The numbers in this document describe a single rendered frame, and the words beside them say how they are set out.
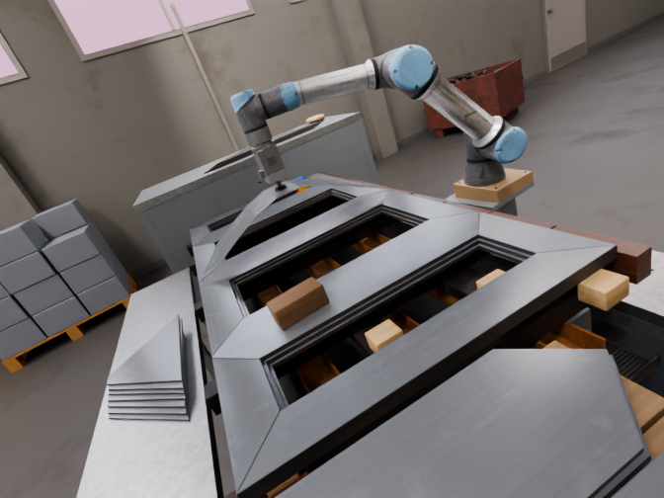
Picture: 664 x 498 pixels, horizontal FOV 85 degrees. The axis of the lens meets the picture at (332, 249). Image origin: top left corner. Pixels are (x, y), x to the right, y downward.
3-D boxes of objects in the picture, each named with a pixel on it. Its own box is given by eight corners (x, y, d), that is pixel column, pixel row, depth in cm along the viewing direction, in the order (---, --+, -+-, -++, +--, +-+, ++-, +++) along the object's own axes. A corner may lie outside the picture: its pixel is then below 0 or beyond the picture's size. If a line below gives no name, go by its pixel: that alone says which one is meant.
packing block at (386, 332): (381, 361, 69) (375, 346, 67) (369, 348, 73) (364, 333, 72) (407, 345, 70) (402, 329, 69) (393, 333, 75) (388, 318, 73)
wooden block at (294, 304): (283, 331, 76) (274, 312, 74) (274, 320, 81) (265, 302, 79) (330, 302, 80) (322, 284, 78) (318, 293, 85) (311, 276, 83)
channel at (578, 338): (575, 383, 63) (573, 362, 61) (293, 211, 209) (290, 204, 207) (607, 359, 65) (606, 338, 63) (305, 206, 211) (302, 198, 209)
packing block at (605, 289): (606, 311, 61) (606, 292, 60) (577, 300, 66) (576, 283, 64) (629, 294, 63) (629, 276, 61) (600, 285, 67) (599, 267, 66)
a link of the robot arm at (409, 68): (512, 134, 130) (394, 39, 112) (539, 140, 117) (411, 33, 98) (490, 163, 134) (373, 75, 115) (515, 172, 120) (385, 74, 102)
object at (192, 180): (136, 213, 176) (132, 206, 174) (145, 196, 229) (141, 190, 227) (362, 119, 208) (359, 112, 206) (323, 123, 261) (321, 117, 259)
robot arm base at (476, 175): (482, 170, 151) (480, 146, 147) (514, 174, 139) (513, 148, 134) (456, 183, 146) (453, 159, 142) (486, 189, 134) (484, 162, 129)
